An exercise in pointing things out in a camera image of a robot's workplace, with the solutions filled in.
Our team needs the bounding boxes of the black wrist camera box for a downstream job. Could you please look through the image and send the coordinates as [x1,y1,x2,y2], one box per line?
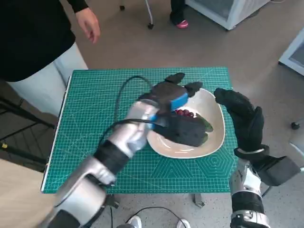
[152,114,209,147]
[255,155,301,186]

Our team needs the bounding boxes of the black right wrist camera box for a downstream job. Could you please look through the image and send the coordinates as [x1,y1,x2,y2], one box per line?
[255,155,301,186]

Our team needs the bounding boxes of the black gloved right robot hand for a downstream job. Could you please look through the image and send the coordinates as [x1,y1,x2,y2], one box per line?
[213,87,265,152]

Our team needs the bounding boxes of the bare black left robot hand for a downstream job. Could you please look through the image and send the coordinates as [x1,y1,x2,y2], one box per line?
[137,72,204,117]

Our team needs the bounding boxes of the white left robot foot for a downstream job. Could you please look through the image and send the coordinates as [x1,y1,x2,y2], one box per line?
[128,215,143,228]

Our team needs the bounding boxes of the black floor cable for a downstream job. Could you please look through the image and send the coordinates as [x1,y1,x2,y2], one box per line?
[125,207,188,228]

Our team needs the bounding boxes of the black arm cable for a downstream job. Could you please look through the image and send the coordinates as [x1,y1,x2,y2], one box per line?
[261,185,274,198]
[98,75,167,152]

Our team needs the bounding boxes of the person's hand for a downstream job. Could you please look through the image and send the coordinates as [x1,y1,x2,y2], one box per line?
[76,8,101,45]

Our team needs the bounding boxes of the person with pink shoe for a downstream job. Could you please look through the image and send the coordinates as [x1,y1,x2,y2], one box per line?
[170,0,190,29]

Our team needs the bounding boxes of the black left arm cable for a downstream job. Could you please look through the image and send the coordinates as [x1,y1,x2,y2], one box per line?
[98,75,167,152]

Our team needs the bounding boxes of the white chair leg with castor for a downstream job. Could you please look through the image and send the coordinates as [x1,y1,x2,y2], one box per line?
[144,0,154,29]

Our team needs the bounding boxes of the white square plate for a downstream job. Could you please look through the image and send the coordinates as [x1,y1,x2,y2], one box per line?
[147,88,226,159]

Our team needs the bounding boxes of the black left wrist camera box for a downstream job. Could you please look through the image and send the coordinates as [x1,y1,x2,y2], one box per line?
[152,114,209,147]

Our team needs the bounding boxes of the white vented appliance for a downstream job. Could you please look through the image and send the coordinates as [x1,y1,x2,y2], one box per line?
[278,30,304,77]

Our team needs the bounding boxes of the person in black top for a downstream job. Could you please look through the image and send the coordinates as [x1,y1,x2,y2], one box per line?
[0,0,102,117]

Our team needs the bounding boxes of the black metal rack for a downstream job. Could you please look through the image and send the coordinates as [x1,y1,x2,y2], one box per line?
[0,95,59,167]

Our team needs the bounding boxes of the green cutting mat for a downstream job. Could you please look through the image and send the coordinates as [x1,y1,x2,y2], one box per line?
[41,67,237,193]

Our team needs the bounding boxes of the purple toy grape bunch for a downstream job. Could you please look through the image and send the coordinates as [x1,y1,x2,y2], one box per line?
[174,109,214,143]

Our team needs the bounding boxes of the white glass-top appliance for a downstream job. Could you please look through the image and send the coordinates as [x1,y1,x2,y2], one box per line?
[185,0,271,31]

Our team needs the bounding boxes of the grey metal table leg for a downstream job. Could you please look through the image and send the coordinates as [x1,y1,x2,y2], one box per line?
[192,193,205,209]
[105,194,120,209]

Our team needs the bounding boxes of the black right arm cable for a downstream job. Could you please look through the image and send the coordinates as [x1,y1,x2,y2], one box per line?
[261,185,274,198]

